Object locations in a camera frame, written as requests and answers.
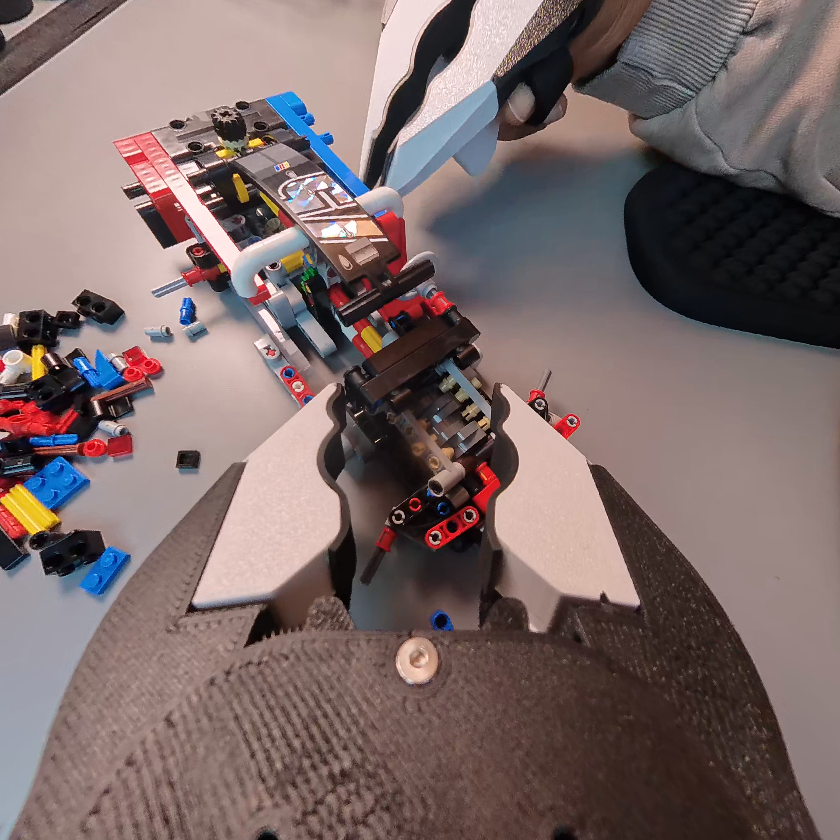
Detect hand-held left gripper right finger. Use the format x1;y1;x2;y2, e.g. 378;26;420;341
478;382;641;632

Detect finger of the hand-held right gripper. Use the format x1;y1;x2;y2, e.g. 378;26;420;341
377;0;547;199
360;0;462;190

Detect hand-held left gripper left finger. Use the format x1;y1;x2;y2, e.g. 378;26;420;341
190;382;358;626

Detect lego car model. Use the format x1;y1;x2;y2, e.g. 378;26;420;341
113;92;581;585

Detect person's right forearm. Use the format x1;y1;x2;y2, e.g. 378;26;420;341
574;0;840;217

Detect pile of loose lego pieces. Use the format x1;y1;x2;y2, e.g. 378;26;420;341
0;289;165;595

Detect person's right hand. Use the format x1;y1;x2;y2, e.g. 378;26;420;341
495;0;660;142

